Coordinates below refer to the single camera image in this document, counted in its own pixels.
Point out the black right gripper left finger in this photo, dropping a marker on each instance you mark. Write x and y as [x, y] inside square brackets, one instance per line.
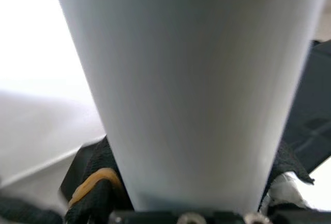
[101, 162]

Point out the white plastic table leg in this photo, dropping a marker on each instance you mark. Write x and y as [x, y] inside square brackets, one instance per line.
[194, 79]

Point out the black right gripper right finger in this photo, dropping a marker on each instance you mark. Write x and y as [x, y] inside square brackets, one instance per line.
[287, 159]

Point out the tan rubber band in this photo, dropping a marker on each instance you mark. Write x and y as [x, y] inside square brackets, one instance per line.
[88, 182]

